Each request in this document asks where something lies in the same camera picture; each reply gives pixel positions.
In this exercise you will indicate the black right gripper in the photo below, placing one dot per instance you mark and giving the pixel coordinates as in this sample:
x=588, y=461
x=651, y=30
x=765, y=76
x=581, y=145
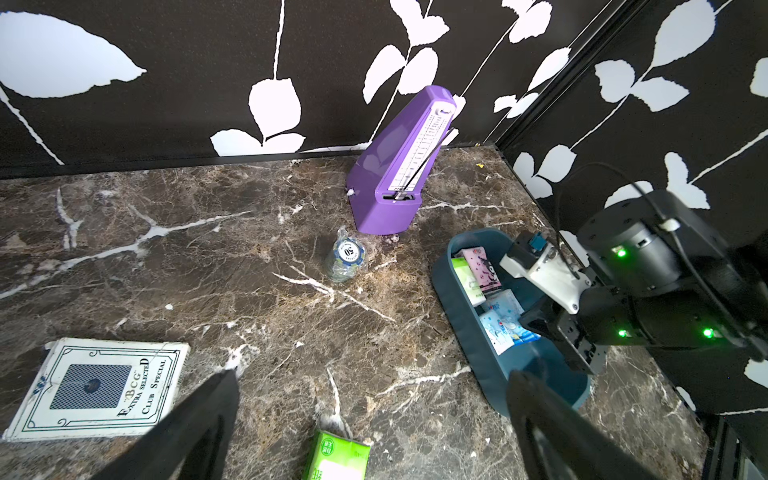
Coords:
x=605, y=318

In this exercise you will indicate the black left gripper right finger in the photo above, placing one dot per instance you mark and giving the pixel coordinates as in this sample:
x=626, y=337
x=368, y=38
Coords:
x=556, y=442

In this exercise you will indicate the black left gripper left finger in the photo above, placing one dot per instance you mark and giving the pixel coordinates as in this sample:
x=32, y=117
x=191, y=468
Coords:
x=193, y=439

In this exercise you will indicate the blue cartoon tissue pack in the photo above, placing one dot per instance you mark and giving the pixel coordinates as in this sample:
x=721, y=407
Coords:
x=506, y=304
x=498, y=332

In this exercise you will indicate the pink Kuromi tissue pack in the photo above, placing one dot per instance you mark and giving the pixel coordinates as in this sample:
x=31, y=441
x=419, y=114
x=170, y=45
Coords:
x=482, y=269

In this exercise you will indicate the green pocket tissue pack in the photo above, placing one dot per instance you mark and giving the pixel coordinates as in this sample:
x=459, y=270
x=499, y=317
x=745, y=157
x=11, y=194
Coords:
x=468, y=281

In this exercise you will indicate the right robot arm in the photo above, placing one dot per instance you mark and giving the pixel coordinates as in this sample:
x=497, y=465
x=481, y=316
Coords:
x=658, y=276

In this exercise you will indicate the teal plastic storage box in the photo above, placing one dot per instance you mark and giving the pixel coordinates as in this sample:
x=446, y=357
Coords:
x=540, y=358

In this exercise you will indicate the playing card box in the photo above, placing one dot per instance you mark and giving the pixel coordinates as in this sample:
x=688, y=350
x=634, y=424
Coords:
x=88, y=388

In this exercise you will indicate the purple metronome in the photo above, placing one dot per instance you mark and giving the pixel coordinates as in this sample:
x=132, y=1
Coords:
x=386, y=181

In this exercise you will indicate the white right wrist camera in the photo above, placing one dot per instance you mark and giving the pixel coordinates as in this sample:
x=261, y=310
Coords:
x=536, y=259

